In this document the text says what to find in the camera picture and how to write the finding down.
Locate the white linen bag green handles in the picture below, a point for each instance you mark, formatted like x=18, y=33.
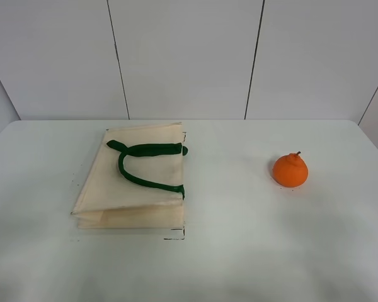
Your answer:
x=136, y=180

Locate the orange fruit with stem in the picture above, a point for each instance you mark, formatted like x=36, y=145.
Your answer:
x=290, y=170

